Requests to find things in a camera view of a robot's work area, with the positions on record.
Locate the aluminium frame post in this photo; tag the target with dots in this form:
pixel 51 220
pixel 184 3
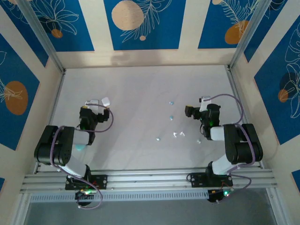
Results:
pixel 20 211
pixel 248 35
pixel 42 35
pixel 276 211

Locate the aluminium side rail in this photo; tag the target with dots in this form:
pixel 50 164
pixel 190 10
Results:
pixel 56 98
pixel 237 93

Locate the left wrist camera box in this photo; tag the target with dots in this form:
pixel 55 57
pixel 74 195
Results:
pixel 92 102

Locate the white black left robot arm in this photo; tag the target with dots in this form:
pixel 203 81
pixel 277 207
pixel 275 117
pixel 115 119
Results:
pixel 65 152

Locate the white earbud charging case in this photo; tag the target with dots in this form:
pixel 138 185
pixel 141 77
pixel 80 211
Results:
pixel 106 101

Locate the blue earbud charging case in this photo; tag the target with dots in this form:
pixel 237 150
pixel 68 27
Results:
pixel 79 147

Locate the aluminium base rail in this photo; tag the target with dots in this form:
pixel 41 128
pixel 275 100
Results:
pixel 152 180

